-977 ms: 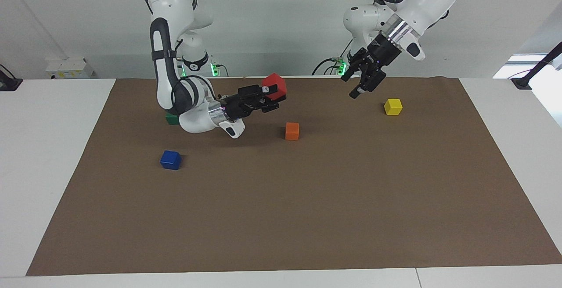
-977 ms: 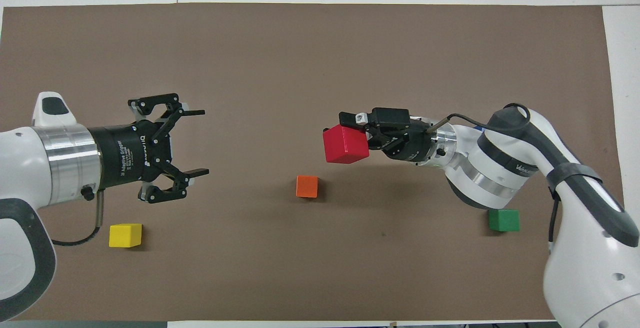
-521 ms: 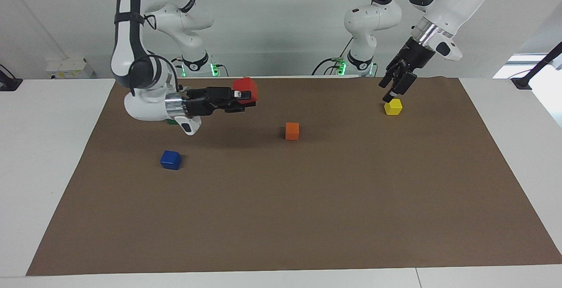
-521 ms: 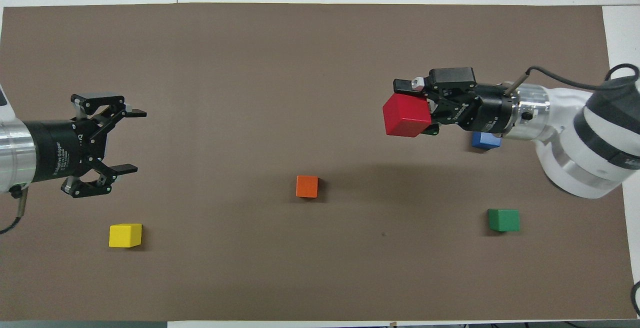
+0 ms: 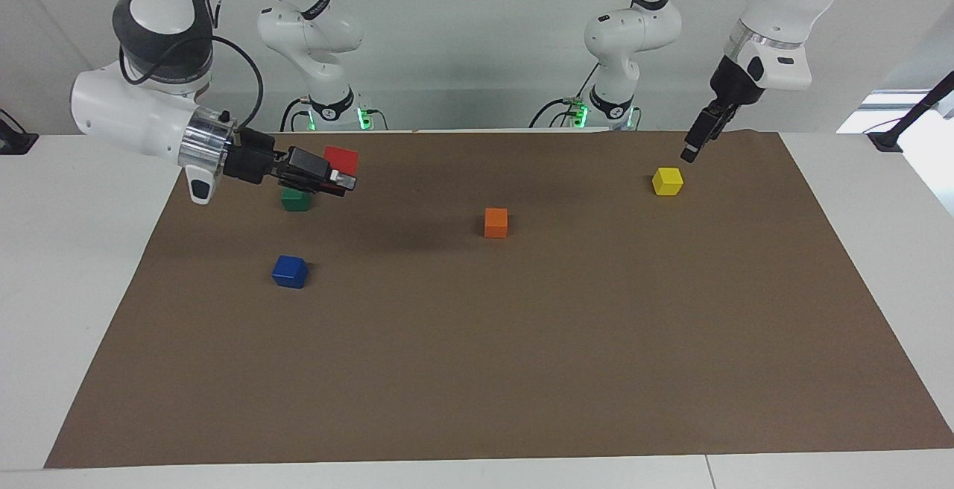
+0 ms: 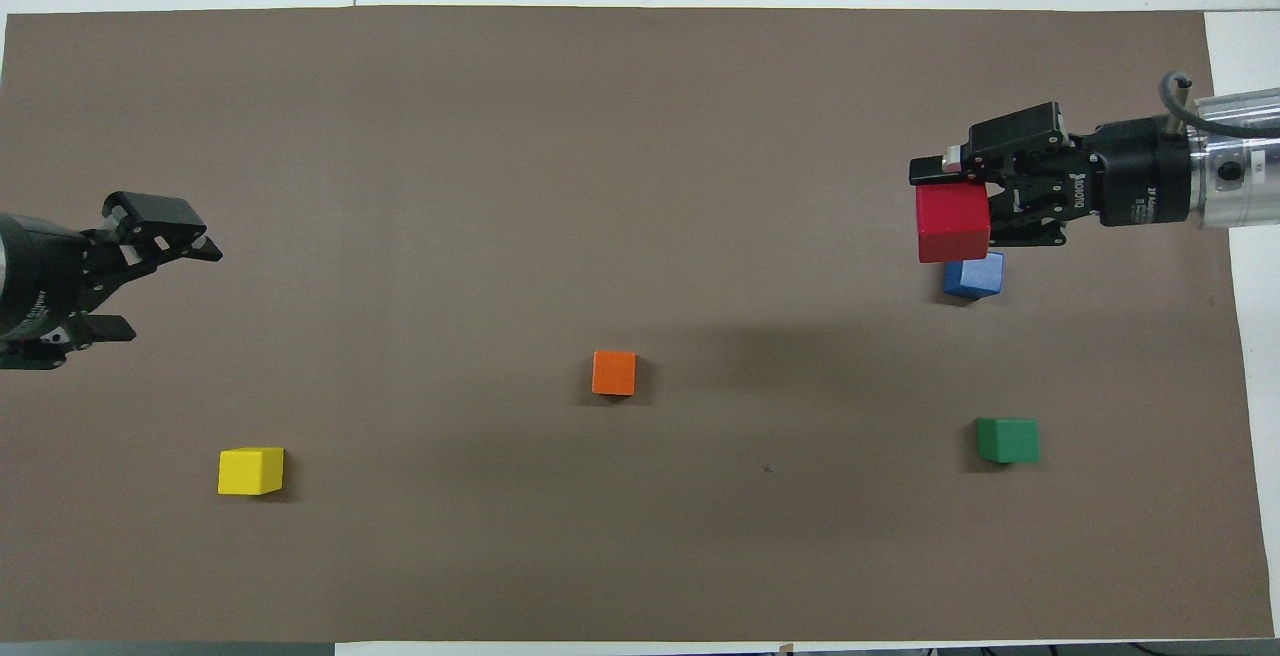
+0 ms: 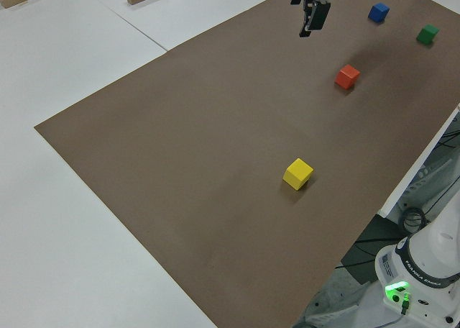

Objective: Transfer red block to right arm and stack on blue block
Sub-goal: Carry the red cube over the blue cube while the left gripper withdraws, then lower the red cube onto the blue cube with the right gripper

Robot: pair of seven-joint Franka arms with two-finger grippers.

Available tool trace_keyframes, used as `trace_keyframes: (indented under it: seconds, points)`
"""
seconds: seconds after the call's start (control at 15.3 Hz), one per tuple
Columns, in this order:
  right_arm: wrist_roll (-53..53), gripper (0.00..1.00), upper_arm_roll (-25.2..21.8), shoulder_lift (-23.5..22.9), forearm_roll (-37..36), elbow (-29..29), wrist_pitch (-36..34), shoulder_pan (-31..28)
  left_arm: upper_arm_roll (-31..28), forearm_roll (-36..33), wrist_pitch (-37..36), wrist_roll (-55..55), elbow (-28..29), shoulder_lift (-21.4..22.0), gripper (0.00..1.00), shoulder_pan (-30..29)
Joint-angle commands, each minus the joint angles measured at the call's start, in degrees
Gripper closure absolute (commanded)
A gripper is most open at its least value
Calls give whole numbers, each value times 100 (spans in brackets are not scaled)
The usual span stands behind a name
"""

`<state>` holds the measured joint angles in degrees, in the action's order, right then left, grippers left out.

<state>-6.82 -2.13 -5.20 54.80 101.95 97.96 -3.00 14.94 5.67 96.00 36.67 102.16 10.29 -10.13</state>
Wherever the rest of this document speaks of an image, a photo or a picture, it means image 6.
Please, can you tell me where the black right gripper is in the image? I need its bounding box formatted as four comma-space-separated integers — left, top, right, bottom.
908, 102, 1201, 249

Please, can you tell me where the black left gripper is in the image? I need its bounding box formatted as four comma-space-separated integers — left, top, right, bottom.
0, 192, 223, 370

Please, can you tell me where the red cube block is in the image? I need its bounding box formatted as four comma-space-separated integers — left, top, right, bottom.
916, 183, 992, 264

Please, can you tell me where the blue cube block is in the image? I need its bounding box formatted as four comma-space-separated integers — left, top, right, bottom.
943, 252, 1005, 299

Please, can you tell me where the yellow cube block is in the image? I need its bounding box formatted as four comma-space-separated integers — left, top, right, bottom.
217, 447, 286, 496

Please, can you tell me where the green cube block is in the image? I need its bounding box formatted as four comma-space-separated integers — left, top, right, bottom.
976, 418, 1041, 465

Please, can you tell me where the orange cube block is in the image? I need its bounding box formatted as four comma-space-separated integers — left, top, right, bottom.
591, 351, 638, 397

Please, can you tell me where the brown table mat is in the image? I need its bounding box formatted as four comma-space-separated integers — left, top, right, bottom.
0, 4, 1276, 643

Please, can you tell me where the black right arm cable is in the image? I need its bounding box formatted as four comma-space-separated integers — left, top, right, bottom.
1158, 70, 1221, 132

